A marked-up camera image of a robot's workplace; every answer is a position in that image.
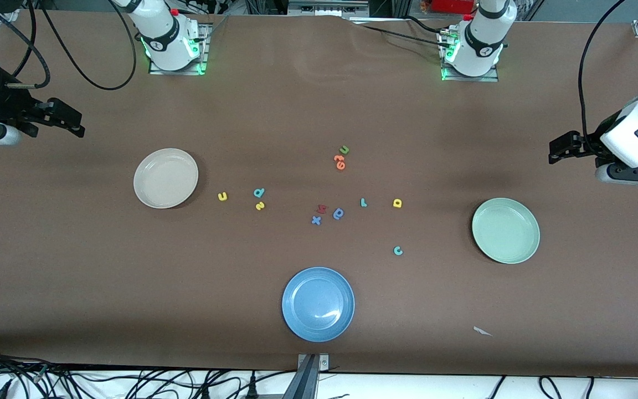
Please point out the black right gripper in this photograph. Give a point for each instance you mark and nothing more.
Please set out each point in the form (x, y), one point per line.
(13, 105)

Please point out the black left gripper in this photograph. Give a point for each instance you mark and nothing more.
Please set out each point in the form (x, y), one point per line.
(586, 145)

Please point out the teal foam letter q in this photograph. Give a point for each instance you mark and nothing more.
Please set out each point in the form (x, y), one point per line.
(258, 192)

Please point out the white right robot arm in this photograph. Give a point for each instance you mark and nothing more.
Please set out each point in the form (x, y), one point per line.
(164, 39)

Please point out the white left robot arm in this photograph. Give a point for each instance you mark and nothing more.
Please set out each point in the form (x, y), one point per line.
(637, 133)

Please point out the green plate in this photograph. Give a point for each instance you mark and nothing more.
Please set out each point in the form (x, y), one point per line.
(505, 230)

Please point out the beige plate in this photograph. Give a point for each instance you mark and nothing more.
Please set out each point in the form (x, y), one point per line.
(165, 178)

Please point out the red box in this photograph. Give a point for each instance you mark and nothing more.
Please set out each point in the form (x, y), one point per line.
(452, 5)

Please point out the white paper scrap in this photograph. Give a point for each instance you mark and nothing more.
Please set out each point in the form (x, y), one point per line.
(482, 331)

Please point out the blue foam letter a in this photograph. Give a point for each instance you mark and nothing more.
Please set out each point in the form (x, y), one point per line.
(338, 213)

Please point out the grey power strip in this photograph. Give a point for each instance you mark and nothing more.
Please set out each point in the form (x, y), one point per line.
(327, 8)

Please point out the blue plate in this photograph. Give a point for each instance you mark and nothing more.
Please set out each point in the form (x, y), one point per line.
(318, 305)

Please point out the black power plug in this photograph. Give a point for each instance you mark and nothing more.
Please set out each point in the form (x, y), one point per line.
(252, 391)

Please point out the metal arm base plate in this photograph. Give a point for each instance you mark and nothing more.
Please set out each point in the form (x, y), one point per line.
(490, 77)
(204, 55)

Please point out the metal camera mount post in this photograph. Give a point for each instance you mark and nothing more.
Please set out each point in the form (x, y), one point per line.
(309, 377)

